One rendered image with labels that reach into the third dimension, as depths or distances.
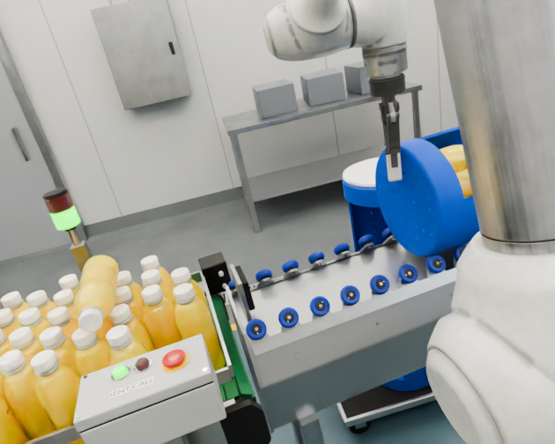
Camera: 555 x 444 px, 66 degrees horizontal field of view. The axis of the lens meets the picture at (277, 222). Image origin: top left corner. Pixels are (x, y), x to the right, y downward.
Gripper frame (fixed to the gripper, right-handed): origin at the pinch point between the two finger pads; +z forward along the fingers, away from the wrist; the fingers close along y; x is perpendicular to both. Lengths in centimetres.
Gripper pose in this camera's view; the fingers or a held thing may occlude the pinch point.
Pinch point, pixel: (394, 166)
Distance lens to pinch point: 102.9
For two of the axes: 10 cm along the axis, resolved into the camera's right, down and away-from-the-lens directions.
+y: -1.0, 4.3, -9.0
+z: 1.9, 8.9, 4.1
